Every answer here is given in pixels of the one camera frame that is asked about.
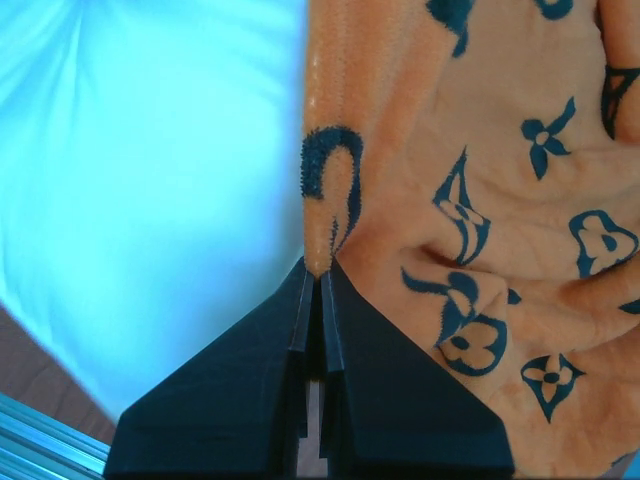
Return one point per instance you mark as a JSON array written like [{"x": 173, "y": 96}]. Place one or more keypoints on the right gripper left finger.
[{"x": 238, "y": 407}]

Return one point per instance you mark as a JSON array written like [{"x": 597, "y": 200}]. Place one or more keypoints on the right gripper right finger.
[{"x": 388, "y": 407}]

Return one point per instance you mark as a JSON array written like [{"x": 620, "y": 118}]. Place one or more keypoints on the orange black patterned pillowcase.
[{"x": 474, "y": 168}]

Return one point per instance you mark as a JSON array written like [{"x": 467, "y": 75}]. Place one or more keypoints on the cream white pillow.
[{"x": 150, "y": 198}]

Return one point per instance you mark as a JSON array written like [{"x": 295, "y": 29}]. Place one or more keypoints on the aluminium rail frame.
[{"x": 35, "y": 446}]

